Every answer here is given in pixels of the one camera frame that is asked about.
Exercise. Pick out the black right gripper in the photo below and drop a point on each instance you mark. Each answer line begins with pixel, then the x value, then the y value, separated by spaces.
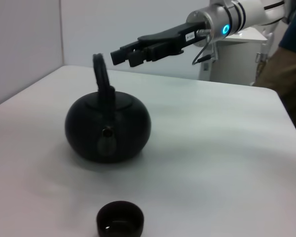
pixel 187 34

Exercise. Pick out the black round teapot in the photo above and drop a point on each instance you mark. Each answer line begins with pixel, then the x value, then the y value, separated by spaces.
pixel 108 128

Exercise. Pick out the black teacup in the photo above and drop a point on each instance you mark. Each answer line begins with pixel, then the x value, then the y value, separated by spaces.
pixel 121 219

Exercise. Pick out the white cabinet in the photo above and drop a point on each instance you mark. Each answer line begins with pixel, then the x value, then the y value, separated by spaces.
pixel 234 61

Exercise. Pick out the person in teal shirt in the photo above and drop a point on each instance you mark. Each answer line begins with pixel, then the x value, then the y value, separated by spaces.
pixel 286 74

